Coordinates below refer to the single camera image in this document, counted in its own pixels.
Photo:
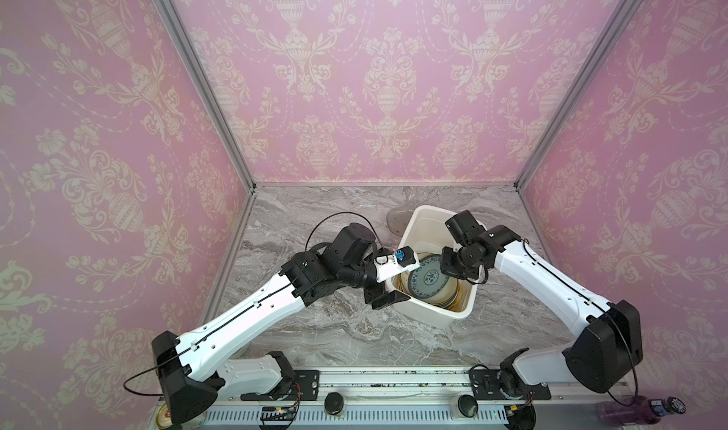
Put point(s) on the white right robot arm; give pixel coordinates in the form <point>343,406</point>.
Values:
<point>607,342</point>

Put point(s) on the purple drink bottle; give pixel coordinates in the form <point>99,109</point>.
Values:
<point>644,412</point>

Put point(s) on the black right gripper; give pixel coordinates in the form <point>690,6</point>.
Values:
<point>446,268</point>

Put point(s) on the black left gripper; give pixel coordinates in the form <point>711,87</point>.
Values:
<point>383,297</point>

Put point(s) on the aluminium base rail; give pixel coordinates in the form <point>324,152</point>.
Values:
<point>412,398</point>

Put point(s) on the clear glass plate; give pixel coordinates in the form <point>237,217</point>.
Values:
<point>397,220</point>

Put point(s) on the white plastic bin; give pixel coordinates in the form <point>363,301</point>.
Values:
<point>427,234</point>

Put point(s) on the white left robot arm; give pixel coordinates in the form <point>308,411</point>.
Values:
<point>194,368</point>

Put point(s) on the small dark green plate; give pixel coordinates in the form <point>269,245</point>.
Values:
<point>427,283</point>

